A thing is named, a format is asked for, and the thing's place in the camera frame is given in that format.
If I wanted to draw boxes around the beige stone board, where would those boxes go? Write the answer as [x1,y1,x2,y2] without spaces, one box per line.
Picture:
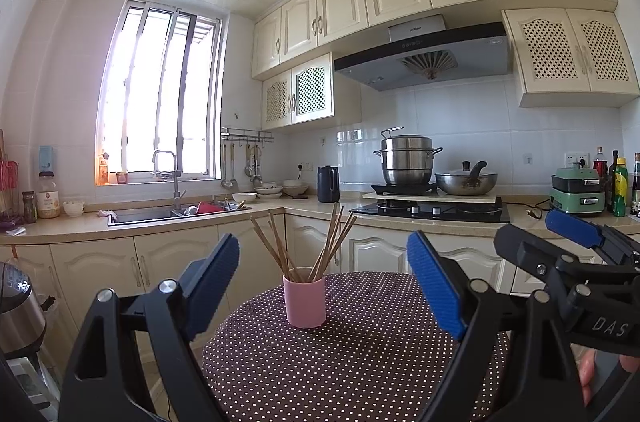
[362,191,503,206]

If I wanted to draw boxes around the black power cord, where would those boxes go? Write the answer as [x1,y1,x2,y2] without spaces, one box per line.
[525,197,553,219]

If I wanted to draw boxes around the stack of white bowls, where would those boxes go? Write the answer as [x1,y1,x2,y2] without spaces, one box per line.
[282,179,310,199]

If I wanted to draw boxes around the dark glass bottle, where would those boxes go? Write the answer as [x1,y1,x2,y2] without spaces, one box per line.
[629,152,640,215]
[607,151,621,210]

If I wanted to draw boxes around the purple plastic dish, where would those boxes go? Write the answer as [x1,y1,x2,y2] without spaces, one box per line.
[0,212,26,235]

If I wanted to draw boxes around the steel kitchen sink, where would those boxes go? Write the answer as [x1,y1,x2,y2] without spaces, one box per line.
[107,201,261,227]

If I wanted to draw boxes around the narrow lattice wall cabinet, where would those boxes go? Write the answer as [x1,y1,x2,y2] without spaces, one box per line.
[261,52,335,130]

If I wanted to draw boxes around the brown polka-dot tablecloth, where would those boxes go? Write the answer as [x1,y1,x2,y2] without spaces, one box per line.
[201,271,511,422]

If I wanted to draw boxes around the steel wok black handle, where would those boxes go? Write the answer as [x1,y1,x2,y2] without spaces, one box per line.
[435,161,499,196]

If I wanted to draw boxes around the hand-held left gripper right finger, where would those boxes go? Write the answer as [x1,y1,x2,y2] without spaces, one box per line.
[406,229,586,422]

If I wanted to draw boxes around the pink cup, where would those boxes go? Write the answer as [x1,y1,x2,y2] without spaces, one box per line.
[282,273,327,329]

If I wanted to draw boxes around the hanging steel ladle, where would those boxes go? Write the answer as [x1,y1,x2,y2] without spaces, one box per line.
[221,143,235,189]

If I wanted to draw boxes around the silver electric cooker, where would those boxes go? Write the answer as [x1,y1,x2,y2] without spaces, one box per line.
[0,261,48,358]

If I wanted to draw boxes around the red hanging utensil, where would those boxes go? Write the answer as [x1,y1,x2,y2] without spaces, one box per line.
[0,159,18,190]

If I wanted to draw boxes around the dark blue kettle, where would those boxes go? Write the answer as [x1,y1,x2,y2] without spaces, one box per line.
[317,165,341,203]

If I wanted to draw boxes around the black gas stove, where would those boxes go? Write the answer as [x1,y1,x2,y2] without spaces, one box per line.
[348,197,511,224]

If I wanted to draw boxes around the green electric cooker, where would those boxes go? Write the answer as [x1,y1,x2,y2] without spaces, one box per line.
[549,167,608,217]

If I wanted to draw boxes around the barred kitchen window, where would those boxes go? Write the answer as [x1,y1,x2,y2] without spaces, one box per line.
[96,0,227,187]

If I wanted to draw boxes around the green bottle yellow cap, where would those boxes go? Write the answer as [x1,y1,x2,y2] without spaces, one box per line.
[612,158,628,218]

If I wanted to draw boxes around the black range hood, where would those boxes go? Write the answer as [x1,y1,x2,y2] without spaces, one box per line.
[334,15,513,92]

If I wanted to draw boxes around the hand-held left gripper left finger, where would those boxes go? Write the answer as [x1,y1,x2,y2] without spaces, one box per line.
[57,232,241,422]

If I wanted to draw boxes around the steel sink faucet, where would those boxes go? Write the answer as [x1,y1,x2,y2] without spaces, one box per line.
[152,149,187,213]

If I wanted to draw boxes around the bunch of wooden chopsticks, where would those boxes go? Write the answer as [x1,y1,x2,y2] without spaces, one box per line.
[250,202,358,284]

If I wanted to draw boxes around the person's right hand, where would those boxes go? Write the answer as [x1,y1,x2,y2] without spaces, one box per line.
[577,346,640,409]

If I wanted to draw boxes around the metal wall utensil rack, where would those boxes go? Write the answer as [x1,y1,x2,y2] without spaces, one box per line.
[221,127,275,145]

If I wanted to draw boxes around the steel steamer pot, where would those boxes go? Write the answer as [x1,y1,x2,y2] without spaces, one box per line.
[372,127,444,187]

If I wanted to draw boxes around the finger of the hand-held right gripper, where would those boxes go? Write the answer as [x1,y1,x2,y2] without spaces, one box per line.
[545,208,640,269]
[492,223,640,304]

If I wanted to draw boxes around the wide lattice wall cabinet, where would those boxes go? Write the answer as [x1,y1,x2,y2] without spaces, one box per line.
[501,8,640,108]

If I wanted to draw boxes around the glass jar white contents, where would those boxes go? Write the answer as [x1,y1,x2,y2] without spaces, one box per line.
[37,171,61,219]

